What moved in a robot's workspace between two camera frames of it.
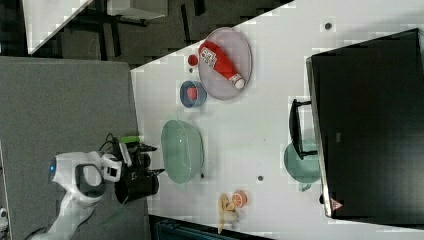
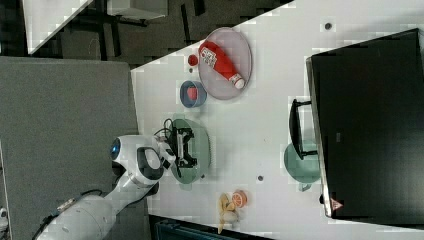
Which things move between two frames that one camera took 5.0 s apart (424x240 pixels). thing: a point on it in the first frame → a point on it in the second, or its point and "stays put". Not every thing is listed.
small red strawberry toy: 192,60 stays put
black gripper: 137,180 → 178,145
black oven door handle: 295,130 stays put
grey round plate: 238,50 stays put
